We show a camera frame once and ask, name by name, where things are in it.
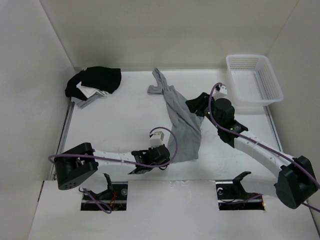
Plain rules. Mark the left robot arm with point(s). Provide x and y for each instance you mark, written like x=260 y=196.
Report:
x=99 y=172

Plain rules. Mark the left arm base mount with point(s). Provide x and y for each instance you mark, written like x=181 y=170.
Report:
x=108 y=201

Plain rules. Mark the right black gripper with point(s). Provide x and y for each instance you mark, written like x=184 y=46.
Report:
x=198 y=104

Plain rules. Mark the white folded tank top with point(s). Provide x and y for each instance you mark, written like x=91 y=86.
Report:
x=90 y=91

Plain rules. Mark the aluminium table rail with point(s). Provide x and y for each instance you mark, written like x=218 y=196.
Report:
x=63 y=137
x=273 y=128

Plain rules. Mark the left aluminium table rail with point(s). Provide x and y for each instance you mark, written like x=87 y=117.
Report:
x=63 y=137

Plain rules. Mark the right aluminium table rail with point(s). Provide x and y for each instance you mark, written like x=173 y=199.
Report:
x=273 y=128

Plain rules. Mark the white plastic basket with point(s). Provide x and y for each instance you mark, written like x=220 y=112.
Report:
x=252 y=80

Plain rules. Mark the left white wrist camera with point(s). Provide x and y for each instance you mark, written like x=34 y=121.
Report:
x=156 y=139

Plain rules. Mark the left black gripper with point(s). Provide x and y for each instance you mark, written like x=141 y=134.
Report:
x=165 y=161

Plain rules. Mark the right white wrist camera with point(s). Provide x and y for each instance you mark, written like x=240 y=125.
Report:
x=220 y=92

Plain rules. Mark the grey tank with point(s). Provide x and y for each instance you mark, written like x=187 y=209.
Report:
x=83 y=103
x=186 y=126

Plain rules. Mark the grey folded tank top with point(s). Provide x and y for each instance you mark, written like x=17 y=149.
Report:
x=83 y=103

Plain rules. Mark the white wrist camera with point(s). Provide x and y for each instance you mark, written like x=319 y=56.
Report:
x=156 y=139
x=220 y=92

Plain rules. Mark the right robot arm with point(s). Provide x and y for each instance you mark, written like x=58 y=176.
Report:
x=295 y=179

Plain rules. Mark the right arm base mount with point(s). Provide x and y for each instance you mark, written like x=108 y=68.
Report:
x=233 y=197

